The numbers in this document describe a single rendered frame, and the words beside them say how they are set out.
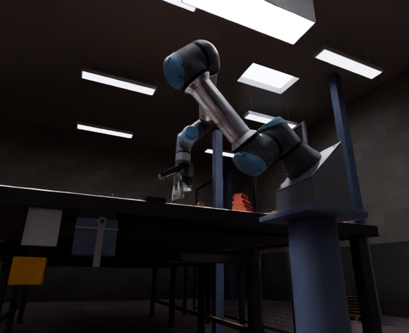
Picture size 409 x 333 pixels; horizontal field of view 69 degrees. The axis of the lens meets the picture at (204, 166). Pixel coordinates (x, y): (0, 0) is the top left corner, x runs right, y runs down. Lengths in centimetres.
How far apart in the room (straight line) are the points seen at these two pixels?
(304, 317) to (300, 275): 13
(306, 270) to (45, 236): 85
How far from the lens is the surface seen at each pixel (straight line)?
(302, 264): 108
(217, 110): 107
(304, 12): 339
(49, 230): 110
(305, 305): 109
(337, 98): 626
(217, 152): 368
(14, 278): 108
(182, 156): 143
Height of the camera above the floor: 66
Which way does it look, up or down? 20 degrees up
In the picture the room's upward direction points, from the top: 1 degrees clockwise
